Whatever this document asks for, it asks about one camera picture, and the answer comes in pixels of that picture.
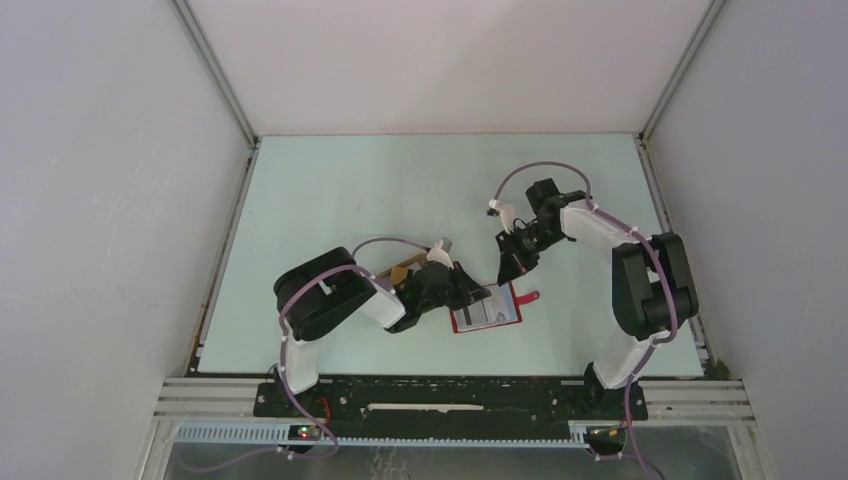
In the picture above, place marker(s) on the gold card with stripe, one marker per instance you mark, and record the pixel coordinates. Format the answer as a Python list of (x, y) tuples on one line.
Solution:
[(399, 275)]

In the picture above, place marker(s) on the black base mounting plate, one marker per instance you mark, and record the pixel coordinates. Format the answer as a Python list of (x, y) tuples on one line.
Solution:
[(486, 408)]

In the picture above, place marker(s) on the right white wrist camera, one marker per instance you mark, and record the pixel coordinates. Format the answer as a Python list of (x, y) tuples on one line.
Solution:
[(504, 212)]

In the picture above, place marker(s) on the aluminium frame rail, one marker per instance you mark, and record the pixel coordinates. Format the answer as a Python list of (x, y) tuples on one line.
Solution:
[(221, 409)]

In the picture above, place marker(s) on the silver VIP card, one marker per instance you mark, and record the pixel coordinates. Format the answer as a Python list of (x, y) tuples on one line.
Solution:
[(498, 309)]

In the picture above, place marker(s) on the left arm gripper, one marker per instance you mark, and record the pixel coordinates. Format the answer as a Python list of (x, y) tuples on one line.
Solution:
[(467, 289)]

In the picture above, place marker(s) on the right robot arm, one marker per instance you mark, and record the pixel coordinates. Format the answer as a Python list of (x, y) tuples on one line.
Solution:
[(652, 290)]

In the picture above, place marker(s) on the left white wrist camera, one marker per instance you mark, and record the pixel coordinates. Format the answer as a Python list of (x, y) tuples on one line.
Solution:
[(440, 253)]

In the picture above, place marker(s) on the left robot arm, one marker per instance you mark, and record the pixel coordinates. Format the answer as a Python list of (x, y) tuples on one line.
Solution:
[(316, 297)]

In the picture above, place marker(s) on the beige oval plastic tray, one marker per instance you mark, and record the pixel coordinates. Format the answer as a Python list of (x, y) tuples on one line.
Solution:
[(415, 263)]

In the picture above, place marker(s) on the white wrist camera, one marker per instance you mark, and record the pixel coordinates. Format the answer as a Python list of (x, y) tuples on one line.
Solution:
[(440, 253), (504, 212)]

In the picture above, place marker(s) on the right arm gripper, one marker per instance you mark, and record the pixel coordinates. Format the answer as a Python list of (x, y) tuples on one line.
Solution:
[(513, 262)]

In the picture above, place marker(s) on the red leather card holder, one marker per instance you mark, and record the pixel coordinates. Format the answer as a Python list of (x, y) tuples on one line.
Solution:
[(457, 316)]

